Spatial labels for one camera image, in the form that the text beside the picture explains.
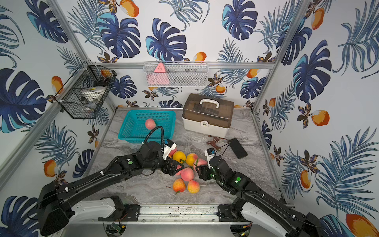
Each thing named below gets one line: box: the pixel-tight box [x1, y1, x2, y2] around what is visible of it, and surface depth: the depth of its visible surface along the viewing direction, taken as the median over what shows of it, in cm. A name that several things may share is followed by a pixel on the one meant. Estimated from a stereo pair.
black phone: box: [228, 137, 248, 160], surface depth 97 cm
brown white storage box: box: [182, 93, 235, 138], surface depth 98 cm
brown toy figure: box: [206, 134, 221, 151], surface depth 102 cm
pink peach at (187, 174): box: [180, 167, 194, 182], surface depth 82 cm
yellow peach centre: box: [172, 150, 187, 164], surface depth 90 cm
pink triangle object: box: [146, 62, 170, 86], surface depth 92 cm
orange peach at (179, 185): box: [172, 178, 186, 193], surface depth 80 cm
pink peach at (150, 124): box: [145, 118, 156, 130], surface depth 106 cm
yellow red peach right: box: [185, 153, 199, 167], surface depth 90 cm
